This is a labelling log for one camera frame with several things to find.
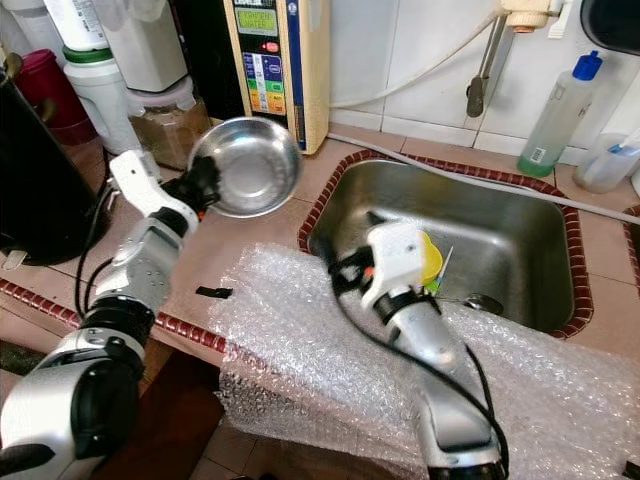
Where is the round steel bowl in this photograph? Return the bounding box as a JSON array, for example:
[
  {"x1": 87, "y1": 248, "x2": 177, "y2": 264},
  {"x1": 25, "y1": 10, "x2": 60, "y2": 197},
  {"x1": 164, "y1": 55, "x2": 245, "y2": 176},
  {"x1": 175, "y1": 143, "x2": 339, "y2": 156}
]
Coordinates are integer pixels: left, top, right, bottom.
[{"x1": 190, "y1": 117, "x2": 303, "y2": 219}]

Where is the white green straw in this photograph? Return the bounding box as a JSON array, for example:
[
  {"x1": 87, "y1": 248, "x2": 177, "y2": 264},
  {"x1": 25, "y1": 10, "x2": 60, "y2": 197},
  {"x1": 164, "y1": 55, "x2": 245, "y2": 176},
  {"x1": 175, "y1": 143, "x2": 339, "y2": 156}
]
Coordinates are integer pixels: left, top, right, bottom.
[{"x1": 438, "y1": 247, "x2": 454, "y2": 293}]

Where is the clear jar brown powder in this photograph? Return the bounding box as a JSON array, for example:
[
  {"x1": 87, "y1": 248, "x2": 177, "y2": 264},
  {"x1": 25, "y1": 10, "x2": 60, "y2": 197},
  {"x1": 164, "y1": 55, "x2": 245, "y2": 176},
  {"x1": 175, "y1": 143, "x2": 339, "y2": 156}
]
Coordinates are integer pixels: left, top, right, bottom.
[{"x1": 128, "y1": 75, "x2": 211, "y2": 169}]

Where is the clear bubble wrap sheet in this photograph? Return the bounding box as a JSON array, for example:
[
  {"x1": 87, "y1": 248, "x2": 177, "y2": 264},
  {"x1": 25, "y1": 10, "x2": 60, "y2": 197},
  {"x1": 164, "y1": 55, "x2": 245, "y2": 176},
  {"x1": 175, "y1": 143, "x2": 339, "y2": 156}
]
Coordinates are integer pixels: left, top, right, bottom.
[{"x1": 210, "y1": 243, "x2": 640, "y2": 480}]

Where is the stainless steel sink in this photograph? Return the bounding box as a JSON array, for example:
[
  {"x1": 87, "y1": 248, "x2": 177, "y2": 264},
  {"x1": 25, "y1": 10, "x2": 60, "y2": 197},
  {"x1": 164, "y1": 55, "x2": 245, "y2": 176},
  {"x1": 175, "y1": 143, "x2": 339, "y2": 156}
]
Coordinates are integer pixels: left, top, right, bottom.
[{"x1": 308, "y1": 160, "x2": 576, "y2": 334}]

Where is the black electric kettle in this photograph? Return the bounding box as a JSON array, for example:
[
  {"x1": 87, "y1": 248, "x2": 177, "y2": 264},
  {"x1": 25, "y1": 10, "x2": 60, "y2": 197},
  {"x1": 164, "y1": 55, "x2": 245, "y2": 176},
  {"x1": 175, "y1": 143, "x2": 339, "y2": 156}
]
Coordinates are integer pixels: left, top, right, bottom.
[{"x1": 0, "y1": 75, "x2": 113, "y2": 266}]

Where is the cream black water ioniser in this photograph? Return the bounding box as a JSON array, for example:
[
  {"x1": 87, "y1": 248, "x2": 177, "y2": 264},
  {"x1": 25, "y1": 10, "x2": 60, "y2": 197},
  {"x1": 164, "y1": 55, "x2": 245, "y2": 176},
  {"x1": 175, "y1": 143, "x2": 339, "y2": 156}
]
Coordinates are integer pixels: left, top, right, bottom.
[{"x1": 170, "y1": 0, "x2": 331, "y2": 153}]

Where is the grey metal tap spout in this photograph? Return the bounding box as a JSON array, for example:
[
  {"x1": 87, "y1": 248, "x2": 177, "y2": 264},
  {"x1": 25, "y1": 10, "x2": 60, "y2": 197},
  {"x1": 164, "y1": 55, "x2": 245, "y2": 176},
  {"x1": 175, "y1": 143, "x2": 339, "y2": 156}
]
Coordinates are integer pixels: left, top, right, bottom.
[{"x1": 465, "y1": 20, "x2": 506, "y2": 119}]

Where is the maroon plastic cup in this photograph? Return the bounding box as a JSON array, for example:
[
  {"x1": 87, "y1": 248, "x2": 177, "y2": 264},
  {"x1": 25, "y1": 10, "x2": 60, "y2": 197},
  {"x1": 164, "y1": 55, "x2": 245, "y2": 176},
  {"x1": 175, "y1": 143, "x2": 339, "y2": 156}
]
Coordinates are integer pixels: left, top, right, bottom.
[{"x1": 15, "y1": 48, "x2": 101, "y2": 146}]

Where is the clear bottle blue cap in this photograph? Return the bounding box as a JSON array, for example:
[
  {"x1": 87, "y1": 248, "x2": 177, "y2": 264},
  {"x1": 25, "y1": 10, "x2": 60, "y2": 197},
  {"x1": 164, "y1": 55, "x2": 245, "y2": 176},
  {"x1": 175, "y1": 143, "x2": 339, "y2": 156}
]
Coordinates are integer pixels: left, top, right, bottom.
[{"x1": 518, "y1": 50, "x2": 604, "y2": 179}]

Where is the dark wooden counter cabinet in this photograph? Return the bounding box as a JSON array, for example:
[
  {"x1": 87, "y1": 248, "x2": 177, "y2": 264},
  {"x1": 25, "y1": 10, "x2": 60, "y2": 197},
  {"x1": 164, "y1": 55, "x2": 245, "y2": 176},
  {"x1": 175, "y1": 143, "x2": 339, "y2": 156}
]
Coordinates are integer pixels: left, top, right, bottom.
[{"x1": 150, "y1": 345, "x2": 241, "y2": 480}]

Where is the clear plastic cup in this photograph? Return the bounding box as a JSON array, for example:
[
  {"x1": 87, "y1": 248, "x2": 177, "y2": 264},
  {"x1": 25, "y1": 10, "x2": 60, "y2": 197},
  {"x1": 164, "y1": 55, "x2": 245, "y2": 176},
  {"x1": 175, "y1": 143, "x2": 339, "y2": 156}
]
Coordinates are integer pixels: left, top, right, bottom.
[{"x1": 575, "y1": 130, "x2": 640, "y2": 194}]

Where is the dark green slipper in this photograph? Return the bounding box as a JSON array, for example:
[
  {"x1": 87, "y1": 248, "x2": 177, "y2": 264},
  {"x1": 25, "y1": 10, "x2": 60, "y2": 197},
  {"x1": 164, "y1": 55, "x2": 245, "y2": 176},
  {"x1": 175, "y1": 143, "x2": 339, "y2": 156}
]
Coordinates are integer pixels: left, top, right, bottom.
[{"x1": 0, "y1": 340, "x2": 46, "y2": 376}]

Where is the white blue toothbrush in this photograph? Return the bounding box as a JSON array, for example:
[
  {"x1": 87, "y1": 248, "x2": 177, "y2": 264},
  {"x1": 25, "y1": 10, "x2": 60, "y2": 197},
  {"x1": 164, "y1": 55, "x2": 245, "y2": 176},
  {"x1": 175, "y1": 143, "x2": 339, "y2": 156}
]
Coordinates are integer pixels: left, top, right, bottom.
[{"x1": 605, "y1": 140, "x2": 640, "y2": 161}]

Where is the beige tap head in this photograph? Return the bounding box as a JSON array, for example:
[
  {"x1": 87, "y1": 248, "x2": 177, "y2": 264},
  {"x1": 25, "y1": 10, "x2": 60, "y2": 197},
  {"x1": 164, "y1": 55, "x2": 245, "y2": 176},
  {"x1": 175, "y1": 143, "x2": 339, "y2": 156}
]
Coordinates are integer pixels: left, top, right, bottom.
[{"x1": 500, "y1": 0, "x2": 569, "y2": 36}]

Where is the black pan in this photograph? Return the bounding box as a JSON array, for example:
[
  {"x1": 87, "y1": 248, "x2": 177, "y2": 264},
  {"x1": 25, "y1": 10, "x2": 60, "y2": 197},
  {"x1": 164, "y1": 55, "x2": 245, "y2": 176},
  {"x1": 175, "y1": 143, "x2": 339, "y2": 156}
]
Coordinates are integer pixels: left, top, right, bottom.
[{"x1": 580, "y1": 0, "x2": 640, "y2": 56}]

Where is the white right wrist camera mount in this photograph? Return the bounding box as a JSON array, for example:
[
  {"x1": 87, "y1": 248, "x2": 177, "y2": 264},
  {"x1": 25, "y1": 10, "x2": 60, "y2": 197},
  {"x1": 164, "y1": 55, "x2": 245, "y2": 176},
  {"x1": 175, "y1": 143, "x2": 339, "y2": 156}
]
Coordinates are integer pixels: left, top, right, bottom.
[{"x1": 363, "y1": 222, "x2": 429, "y2": 311}]

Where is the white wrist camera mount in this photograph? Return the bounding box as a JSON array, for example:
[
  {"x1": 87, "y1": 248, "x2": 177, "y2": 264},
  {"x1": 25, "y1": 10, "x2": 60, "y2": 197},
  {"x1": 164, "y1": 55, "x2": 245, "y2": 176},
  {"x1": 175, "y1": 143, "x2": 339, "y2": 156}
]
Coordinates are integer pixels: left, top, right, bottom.
[
  {"x1": 363, "y1": 222, "x2": 429, "y2": 311},
  {"x1": 110, "y1": 150, "x2": 199, "y2": 236}
]

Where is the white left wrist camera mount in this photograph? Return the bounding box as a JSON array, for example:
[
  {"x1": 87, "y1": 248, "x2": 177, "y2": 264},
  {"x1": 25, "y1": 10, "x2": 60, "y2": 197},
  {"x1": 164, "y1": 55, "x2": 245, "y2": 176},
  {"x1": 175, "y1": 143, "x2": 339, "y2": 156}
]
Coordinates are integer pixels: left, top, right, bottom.
[{"x1": 110, "y1": 150, "x2": 199, "y2": 236}]

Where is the white water filter green ring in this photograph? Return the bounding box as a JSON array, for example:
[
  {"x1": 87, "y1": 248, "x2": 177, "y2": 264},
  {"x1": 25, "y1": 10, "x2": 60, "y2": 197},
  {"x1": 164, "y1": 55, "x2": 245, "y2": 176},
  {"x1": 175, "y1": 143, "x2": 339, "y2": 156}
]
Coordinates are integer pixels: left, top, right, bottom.
[{"x1": 60, "y1": 0, "x2": 146, "y2": 156}]

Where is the grey hose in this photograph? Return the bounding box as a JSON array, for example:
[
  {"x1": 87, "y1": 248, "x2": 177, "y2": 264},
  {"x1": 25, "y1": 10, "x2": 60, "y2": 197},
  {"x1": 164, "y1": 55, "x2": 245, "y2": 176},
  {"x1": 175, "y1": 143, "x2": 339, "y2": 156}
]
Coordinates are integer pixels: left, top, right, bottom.
[{"x1": 328, "y1": 130, "x2": 640, "y2": 216}]

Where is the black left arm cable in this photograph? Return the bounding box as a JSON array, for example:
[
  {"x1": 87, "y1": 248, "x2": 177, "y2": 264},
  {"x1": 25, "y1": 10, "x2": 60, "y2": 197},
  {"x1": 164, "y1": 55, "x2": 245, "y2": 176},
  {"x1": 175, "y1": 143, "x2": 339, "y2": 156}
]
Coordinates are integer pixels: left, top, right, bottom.
[
  {"x1": 85, "y1": 250, "x2": 121, "y2": 319},
  {"x1": 73, "y1": 185, "x2": 116, "y2": 321}
]

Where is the beige hose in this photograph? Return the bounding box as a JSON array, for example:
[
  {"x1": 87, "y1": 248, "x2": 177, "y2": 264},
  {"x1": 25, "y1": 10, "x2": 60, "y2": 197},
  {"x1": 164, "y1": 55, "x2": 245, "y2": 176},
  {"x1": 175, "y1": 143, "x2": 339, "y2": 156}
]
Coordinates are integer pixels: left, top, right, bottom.
[{"x1": 330, "y1": 10, "x2": 506, "y2": 109}]

